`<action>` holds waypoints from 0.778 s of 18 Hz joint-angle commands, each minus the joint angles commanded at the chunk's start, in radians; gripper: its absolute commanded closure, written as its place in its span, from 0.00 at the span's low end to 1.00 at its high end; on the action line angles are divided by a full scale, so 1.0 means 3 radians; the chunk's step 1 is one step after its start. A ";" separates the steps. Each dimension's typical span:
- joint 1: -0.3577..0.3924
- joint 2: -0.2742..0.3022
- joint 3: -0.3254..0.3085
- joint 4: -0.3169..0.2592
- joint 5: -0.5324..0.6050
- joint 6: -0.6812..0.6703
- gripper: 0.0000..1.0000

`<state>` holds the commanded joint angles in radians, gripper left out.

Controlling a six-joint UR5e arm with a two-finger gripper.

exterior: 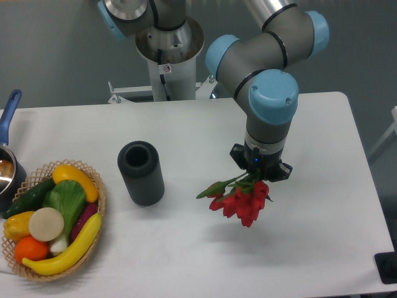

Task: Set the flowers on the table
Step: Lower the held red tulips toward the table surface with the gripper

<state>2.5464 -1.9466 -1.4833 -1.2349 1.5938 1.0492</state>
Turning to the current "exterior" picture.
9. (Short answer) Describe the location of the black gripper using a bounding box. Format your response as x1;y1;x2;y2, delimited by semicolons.
230;143;293;183

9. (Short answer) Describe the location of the red tulip bouquet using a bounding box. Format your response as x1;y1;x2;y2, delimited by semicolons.
196;172;270;228

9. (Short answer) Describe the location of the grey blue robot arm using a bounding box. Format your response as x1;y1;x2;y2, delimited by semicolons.
97;1;329;182

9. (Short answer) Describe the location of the dark grey ribbed vase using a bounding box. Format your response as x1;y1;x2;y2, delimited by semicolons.
117;140;165;206

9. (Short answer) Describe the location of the black device at edge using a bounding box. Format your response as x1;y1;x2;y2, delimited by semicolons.
374;251;396;284

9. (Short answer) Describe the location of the purple sweet potato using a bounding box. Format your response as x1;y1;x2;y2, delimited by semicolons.
69;203;97;243

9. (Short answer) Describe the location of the green bok choy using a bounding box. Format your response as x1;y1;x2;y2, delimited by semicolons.
42;180;86;256

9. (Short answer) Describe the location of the yellow squash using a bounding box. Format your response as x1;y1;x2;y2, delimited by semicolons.
52;164;99;203

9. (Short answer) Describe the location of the woven wicker basket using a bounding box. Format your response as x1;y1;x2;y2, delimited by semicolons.
1;160;106;282

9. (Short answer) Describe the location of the beige round slice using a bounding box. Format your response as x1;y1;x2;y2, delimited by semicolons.
28;207;65;242

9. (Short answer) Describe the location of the yellow banana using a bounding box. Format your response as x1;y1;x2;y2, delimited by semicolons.
22;213;102;276

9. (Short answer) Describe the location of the green cucumber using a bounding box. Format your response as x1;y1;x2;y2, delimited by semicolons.
2;178;55;219

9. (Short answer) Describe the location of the orange fruit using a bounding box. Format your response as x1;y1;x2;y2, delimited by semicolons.
14;236;49;264

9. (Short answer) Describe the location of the yellow bell pepper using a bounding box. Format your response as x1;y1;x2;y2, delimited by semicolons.
3;211;34;242

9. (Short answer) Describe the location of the white frame at right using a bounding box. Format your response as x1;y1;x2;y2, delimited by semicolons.
367;106;396;165

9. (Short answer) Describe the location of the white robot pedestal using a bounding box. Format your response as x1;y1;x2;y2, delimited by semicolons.
109;17;204;104

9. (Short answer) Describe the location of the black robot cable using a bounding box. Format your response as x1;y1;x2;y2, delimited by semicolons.
156;48;172;101

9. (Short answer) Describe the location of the blue handled saucepan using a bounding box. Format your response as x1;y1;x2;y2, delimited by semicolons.
1;89;27;212

